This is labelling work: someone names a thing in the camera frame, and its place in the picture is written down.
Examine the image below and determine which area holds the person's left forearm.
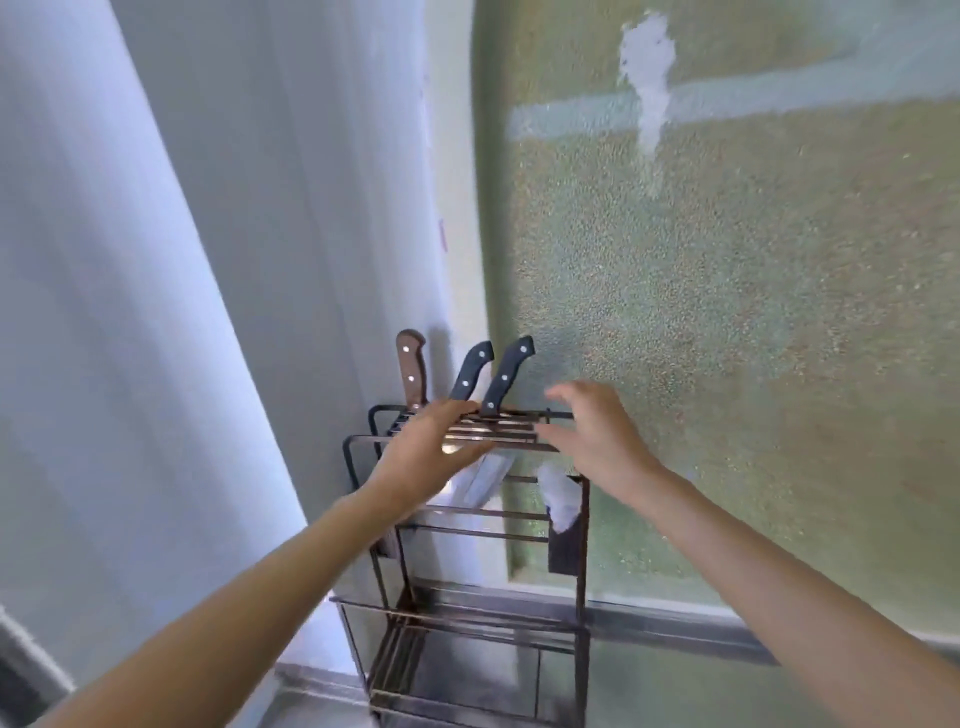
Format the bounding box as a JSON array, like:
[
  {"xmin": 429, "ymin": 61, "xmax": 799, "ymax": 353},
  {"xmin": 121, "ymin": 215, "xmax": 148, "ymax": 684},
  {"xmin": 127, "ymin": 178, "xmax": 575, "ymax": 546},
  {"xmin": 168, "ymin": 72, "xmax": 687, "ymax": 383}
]
[{"xmin": 33, "ymin": 485, "xmax": 421, "ymax": 728}]

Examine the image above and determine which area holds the black-trimmed frame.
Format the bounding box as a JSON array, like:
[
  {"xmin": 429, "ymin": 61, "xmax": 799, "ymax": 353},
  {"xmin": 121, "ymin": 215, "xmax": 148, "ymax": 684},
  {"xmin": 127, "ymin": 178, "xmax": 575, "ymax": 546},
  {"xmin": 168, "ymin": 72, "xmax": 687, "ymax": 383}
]
[{"xmin": 0, "ymin": 603, "xmax": 76, "ymax": 728}]

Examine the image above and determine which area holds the frosted glass window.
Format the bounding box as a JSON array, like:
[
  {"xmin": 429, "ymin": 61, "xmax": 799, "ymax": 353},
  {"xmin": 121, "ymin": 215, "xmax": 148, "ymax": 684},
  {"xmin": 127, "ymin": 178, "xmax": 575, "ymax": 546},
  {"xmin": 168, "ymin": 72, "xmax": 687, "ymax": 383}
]
[{"xmin": 423, "ymin": 0, "xmax": 960, "ymax": 661}]

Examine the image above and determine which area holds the brown wooden-handled knife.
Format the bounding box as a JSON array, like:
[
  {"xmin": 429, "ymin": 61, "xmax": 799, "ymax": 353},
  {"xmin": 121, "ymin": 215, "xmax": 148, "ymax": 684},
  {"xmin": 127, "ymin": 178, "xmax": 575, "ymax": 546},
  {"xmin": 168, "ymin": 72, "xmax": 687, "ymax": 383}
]
[{"xmin": 395, "ymin": 329, "xmax": 429, "ymax": 418}]

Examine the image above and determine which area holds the dark metal knife rack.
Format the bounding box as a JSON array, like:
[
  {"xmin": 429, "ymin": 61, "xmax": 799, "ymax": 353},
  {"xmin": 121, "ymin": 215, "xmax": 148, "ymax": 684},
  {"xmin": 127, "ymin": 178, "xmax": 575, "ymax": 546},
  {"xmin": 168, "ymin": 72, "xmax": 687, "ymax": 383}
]
[{"xmin": 329, "ymin": 404, "xmax": 594, "ymax": 728}]

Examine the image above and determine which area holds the black-handled knife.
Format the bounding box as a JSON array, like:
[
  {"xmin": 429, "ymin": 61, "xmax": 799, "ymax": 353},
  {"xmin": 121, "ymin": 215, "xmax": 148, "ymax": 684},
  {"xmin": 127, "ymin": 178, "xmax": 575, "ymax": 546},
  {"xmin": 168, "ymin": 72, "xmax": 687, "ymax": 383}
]
[
  {"xmin": 461, "ymin": 335, "xmax": 536, "ymax": 510},
  {"xmin": 447, "ymin": 340, "xmax": 496, "ymax": 406}
]

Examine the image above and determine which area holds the person's left hand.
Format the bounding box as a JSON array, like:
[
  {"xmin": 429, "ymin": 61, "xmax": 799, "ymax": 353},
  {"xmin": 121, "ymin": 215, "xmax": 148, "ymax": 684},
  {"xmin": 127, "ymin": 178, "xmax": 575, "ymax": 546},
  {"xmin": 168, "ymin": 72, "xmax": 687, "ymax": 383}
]
[{"xmin": 363, "ymin": 399, "xmax": 497, "ymax": 520}]

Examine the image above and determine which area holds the person's right hand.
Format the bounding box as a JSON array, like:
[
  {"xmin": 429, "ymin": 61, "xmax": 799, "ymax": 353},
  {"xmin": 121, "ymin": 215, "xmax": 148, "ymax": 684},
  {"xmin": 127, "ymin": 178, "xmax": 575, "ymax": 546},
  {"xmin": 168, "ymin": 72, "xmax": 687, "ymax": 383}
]
[{"xmin": 536, "ymin": 380, "xmax": 669, "ymax": 504}]

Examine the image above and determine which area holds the white crumpled tissue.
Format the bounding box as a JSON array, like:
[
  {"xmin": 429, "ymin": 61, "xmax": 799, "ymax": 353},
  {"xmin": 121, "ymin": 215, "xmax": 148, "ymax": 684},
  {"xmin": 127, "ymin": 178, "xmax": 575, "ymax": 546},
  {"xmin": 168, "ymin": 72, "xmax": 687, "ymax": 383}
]
[{"xmin": 533, "ymin": 461, "xmax": 583, "ymax": 535}]

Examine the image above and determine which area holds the person's right forearm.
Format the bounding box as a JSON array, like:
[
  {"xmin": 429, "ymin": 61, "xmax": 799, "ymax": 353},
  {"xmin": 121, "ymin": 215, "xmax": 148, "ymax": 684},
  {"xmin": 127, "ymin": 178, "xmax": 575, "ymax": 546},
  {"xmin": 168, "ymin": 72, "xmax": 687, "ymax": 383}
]
[{"xmin": 623, "ymin": 461, "xmax": 960, "ymax": 728}]

